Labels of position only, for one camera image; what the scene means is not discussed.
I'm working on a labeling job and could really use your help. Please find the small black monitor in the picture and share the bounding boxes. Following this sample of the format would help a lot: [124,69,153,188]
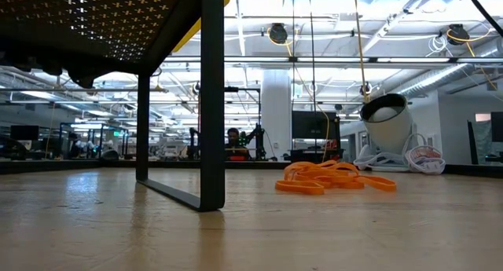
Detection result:
[9,124,40,142]
[490,112,503,143]

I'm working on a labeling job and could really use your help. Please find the person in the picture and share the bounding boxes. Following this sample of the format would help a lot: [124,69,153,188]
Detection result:
[68,132,83,159]
[224,126,252,162]

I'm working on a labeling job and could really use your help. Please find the black workstation frame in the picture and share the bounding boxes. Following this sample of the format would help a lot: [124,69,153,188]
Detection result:
[58,122,130,160]

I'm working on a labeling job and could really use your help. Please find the black aluminium table frame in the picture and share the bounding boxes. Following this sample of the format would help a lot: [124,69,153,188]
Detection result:
[0,157,503,176]

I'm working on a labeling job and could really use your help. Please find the black perforated metal desk riser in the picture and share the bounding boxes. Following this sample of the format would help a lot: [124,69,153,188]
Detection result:
[0,0,227,212]

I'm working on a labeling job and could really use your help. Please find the yellow plastic mesh basket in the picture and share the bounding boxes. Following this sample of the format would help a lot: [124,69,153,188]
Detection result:
[171,0,233,53]

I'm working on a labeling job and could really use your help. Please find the orange rubber band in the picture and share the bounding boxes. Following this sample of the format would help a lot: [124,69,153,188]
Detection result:
[283,159,340,177]
[274,180,326,196]
[354,174,398,193]

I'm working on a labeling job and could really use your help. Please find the yellow hanging cable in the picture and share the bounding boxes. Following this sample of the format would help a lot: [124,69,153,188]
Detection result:
[352,0,371,104]

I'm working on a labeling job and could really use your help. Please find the silver ventilation duct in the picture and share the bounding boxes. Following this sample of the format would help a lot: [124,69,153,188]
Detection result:
[396,62,503,100]

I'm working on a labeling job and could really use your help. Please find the orange items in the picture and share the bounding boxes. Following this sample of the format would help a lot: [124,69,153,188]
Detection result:
[292,174,366,190]

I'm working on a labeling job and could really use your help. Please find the black ceiling cable reel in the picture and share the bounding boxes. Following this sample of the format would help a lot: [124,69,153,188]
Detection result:
[446,23,472,46]
[268,23,289,46]

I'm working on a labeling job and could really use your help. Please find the thin yellow reel cable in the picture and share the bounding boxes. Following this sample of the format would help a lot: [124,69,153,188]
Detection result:
[266,27,331,162]

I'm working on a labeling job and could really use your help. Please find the large black monitor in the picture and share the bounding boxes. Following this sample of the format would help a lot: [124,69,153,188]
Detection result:
[291,110,341,141]

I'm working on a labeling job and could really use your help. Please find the pile of orange bands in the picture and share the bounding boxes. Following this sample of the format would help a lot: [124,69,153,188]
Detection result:
[298,163,361,181]

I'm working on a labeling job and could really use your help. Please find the black hanging cable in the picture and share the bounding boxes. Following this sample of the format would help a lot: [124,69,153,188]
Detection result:
[307,0,318,154]
[291,0,296,107]

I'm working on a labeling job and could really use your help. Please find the black upright post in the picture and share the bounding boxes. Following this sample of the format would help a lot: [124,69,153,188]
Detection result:
[466,119,480,166]

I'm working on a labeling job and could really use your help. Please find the white building column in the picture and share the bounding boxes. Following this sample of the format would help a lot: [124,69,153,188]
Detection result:
[260,69,294,146]

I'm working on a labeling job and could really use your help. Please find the white round spotlight lamp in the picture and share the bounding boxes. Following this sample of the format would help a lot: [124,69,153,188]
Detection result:
[359,93,417,173]

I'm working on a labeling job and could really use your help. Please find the white lamp cable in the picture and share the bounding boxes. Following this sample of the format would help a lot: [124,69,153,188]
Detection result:
[352,132,447,175]

